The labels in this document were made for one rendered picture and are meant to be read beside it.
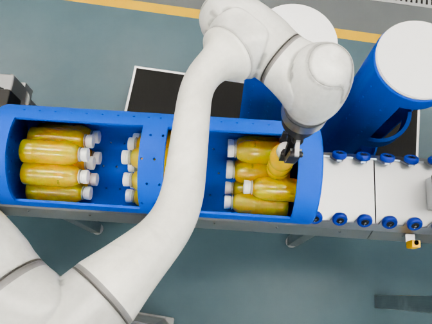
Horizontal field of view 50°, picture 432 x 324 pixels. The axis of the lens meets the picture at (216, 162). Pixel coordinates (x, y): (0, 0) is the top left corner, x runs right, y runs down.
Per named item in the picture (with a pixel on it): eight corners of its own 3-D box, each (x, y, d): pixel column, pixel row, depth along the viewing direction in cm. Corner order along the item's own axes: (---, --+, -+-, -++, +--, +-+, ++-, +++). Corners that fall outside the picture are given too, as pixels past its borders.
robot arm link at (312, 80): (350, 100, 84) (294, 55, 86) (380, 58, 69) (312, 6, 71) (312, 141, 82) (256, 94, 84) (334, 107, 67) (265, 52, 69)
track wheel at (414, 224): (425, 221, 138) (423, 216, 139) (410, 220, 138) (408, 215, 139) (420, 232, 140) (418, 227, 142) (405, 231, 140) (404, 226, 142)
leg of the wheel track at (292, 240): (296, 248, 233) (324, 232, 172) (285, 247, 233) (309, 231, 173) (297, 236, 234) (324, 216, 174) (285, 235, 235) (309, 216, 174)
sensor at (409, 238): (414, 249, 144) (421, 247, 139) (405, 248, 144) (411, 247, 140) (413, 224, 146) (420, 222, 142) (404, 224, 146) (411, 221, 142)
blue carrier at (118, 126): (303, 231, 140) (324, 214, 113) (17, 212, 142) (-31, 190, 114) (304, 143, 148) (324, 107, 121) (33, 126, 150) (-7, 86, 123)
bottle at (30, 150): (15, 146, 123) (77, 150, 123) (25, 134, 129) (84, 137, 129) (20, 166, 127) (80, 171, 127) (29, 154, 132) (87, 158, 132)
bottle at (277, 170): (263, 177, 128) (268, 160, 112) (269, 155, 130) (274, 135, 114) (287, 183, 127) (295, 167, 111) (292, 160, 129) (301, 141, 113)
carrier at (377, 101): (306, 152, 231) (356, 182, 227) (357, 72, 147) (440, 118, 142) (333, 108, 237) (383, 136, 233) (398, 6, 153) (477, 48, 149)
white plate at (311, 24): (350, 69, 146) (348, 71, 147) (322, -5, 153) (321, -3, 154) (265, 89, 144) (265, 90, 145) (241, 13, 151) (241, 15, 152)
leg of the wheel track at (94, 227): (102, 234, 235) (63, 215, 174) (91, 234, 235) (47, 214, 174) (104, 224, 236) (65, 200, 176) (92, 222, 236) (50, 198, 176)
